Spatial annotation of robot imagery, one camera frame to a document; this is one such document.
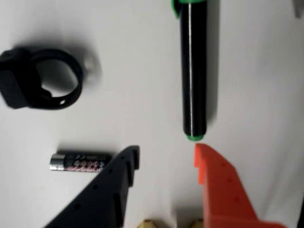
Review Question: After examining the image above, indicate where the black AA battery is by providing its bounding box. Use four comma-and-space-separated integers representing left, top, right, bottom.
49, 152, 112, 173

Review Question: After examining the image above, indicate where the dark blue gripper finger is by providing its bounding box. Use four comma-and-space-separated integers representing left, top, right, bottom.
44, 145, 140, 228

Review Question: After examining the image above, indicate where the black ring strap device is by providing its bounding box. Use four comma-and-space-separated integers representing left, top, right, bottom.
0, 47, 84, 110

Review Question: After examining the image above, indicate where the green and black marker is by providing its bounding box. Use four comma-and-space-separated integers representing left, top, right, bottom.
171, 0, 208, 143

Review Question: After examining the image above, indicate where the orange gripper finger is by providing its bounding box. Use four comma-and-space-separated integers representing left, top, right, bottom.
194, 143, 289, 228

